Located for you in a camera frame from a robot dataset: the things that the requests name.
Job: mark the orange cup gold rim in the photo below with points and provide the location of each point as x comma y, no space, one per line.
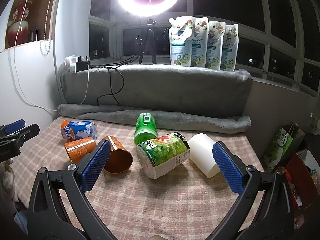
120,159

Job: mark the white paper cup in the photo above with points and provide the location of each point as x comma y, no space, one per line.
201,154

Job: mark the red white vase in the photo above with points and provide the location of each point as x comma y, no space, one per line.
18,27

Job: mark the green plastic cup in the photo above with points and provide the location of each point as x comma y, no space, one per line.
145,128

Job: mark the red box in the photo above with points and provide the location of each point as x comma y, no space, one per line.
302,180

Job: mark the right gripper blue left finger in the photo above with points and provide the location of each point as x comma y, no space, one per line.
47,215

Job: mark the ring light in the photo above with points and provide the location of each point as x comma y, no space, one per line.
146,10

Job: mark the plaid tablecloth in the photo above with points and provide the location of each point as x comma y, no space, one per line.
183,204

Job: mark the green label noodle cup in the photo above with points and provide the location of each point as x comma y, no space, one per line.
159,156

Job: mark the green shopping bag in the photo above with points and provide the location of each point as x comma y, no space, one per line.
287,140

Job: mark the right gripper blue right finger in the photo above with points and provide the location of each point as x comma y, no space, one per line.
263,208

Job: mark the grey fleece blanket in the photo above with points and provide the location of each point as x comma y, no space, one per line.
179,98

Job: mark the black tripod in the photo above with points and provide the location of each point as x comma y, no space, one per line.
147,41

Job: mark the orange blue Arctic Ocean bottle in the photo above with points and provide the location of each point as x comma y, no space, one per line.
76,130

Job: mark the white power strip with plugs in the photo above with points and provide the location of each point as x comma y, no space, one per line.
77,63

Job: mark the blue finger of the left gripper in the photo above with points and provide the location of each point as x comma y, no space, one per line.
24,134
15,126

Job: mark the orange patterned cup with stripe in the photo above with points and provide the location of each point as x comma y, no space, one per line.
78,148

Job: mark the white refill pouch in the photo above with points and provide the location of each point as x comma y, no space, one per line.
180,40
199,42
214,45
230,48

